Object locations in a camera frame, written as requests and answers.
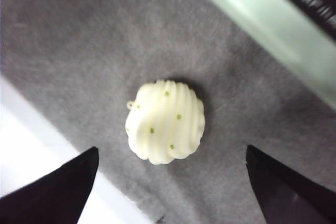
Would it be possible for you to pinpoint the twisted bun with green specks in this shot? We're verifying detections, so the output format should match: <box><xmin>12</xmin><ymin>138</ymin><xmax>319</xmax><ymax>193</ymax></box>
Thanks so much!
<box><xmin>125</xmin><ymin>79</ymin><xmax>206</xmax><ymax>166</ymax></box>

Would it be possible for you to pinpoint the green breakfast machine base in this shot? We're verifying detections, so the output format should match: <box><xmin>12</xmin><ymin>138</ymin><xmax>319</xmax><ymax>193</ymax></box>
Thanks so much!
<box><xmin>180</xmin><ymin>0</ymin><xmax>336</xmax><ymax>111</ymax></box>

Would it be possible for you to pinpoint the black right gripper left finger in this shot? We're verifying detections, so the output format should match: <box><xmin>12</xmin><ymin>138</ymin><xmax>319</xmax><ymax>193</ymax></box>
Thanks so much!
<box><xmin>0</xmin><ymin>146</ymin><xmax>100</xmax><ymax>224</ymax></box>

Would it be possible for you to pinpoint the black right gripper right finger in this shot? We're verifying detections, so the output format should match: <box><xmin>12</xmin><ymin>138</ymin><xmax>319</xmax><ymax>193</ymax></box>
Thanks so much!
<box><xmin>245</xmin><ymin>144</ymin><xmax>336</xmax><ymax>224</ymax></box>

